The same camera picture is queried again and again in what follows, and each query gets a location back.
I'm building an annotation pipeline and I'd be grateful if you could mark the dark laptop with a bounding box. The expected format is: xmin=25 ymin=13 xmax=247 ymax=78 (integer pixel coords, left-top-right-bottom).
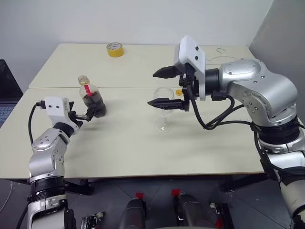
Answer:
xmin=0 ymin=59 xmax=24 ymax=128

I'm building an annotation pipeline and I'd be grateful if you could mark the cola bottle with red label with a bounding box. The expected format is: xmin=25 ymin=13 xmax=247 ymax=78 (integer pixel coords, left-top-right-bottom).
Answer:
xmin=77 ymin=74 xmax=107 ymax=119

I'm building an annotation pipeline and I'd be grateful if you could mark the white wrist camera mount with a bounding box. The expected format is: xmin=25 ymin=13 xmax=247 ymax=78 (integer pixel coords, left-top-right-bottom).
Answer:
xmin=44 ymin=96 xmax=83 ymax=136
xmin=173 ymin=35 xmax=206 ymax=101

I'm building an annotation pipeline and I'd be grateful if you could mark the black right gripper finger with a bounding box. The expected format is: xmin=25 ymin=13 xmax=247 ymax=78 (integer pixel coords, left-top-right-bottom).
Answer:
xmin=152 ymin=65 xmax=180 ymax=79
xmin=147 ymin=97 xmax=186 ymax=112

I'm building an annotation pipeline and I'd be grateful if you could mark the white wire hanger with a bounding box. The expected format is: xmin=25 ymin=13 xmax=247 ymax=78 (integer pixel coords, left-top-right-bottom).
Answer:
xmin=205 ymin=47 xmax=246 ymax=63

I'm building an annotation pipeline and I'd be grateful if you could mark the clear wine glass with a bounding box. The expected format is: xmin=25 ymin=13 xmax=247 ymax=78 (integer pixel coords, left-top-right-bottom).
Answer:
xmin=153 ymin=86 xmax=175 ymax=133

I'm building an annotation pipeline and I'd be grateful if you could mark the dark rounded cover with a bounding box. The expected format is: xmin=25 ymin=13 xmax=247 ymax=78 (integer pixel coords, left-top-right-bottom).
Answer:
xmin=119 ymin=197 xmax=146 ymax=229
xmin=175 ymin=192 xmax=213 ymax=229

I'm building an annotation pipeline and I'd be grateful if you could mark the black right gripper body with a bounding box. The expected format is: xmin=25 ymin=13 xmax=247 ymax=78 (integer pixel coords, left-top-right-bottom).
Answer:
xmin=178 ymin=62 xmax=200 ymax=113

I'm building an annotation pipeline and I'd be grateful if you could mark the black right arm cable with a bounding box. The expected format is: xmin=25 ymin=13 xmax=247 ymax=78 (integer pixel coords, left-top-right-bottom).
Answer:
xmin=211 ymin=92 xmax=246 ymax=127
xmin=184 ymin=63 xmax=254 ymax=131

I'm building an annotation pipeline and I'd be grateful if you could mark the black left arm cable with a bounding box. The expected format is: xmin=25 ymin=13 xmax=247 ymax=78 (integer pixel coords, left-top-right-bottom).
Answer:
xmin=28 ymin=101 xmax=46 ymax=145

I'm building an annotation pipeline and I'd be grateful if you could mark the yellow tape roll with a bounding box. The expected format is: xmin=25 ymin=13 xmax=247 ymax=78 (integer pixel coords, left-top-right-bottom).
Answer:
xmin=106 ymin=42 xmax=126 ymax=58

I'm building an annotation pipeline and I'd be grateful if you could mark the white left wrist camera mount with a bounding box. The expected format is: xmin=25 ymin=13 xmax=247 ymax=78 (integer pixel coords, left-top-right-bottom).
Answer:
xmin=44 ymin=96 xmax=83 ymax=136

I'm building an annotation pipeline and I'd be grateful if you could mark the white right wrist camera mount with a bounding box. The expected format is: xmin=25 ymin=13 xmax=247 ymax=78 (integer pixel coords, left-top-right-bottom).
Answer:
xmin=173 ymin=35 xmax=206 ymax=101

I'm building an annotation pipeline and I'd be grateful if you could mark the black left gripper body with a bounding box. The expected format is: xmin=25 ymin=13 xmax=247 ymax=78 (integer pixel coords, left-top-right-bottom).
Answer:
xmin=68 ymin=101 xmax=84 ymax=126

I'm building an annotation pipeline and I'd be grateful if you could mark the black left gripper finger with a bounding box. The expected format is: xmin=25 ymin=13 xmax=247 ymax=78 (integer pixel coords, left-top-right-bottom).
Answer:
xmin=75 ymin=105 xmax=97 ymax=123

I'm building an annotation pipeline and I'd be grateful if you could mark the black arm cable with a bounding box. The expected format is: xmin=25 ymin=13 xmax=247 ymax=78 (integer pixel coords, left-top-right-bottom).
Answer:
xmin=28 ymin=101 xmax=46 ymax=145
xmin=184 ymin=63 xmax=254 ymax=131
xmin=211 ymin=92 xmax=246 ymax=127

